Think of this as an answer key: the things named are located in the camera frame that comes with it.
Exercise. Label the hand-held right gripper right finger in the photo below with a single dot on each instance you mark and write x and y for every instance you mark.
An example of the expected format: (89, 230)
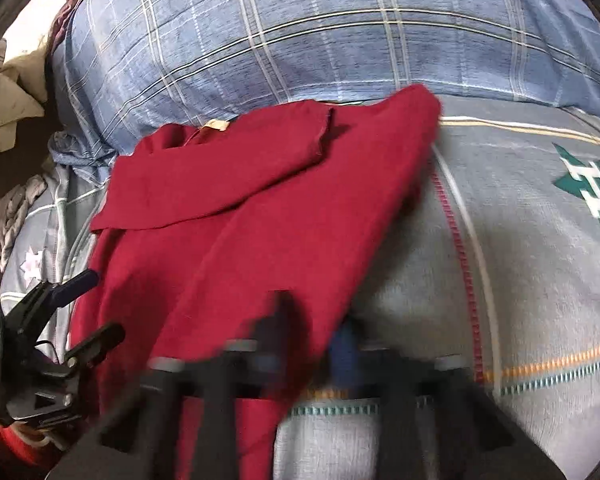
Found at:
(347, 352)

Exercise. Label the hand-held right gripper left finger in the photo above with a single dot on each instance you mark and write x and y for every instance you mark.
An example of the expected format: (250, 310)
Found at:
(274, 332)

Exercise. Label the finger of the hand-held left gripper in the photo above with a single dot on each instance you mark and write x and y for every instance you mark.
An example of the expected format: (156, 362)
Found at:
(97, 340)
(77, 282)

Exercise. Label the red shirt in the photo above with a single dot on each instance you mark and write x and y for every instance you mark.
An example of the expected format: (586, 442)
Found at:
(260, 210)

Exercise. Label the crumpled grey cloth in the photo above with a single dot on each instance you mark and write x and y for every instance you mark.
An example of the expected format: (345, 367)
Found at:
(17, 210)

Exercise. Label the beige cloth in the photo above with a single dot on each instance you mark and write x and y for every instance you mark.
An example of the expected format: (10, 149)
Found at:
(10, 105)

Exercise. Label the grey star-print bed sheet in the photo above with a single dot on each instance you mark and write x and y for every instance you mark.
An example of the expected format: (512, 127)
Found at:
(530, 285)

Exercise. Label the maroon patterned cloth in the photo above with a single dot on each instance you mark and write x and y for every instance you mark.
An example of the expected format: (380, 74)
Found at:
(67, 15)

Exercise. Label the blue plaid quilt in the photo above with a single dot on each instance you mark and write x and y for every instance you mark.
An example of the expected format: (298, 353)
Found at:
(330, 35)

